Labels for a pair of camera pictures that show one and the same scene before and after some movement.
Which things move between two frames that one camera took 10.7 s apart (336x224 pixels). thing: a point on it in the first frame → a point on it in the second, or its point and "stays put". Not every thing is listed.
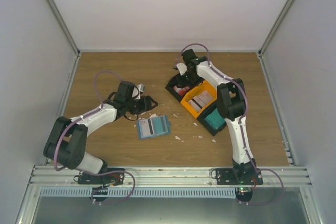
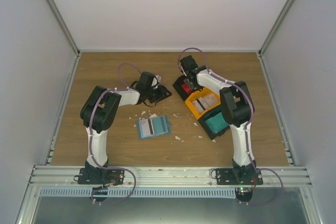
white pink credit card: (146, 127) stays put
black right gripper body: (190, 79) stays put
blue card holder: (153, 127) stays put
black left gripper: (146, 105) → (163, 95)
